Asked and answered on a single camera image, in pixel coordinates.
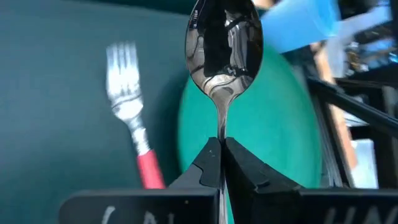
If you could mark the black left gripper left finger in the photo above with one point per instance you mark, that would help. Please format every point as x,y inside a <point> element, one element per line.
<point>186,205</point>

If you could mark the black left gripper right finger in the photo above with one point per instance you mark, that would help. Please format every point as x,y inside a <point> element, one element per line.
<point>264,199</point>

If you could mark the green round plate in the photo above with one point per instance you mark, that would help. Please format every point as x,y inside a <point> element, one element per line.
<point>273,124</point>

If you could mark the silver metal spoon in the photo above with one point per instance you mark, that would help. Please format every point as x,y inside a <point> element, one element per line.
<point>224,46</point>

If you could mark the blue plastic cup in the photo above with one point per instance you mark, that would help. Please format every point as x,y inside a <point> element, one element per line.
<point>295,25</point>

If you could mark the dark green rectangular tray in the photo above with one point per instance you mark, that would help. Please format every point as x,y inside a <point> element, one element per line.
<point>46,124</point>

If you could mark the white paper sheet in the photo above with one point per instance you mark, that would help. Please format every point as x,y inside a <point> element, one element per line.
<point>365,165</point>

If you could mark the black metal table frame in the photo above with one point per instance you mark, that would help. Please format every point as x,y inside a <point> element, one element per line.
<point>357,107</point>

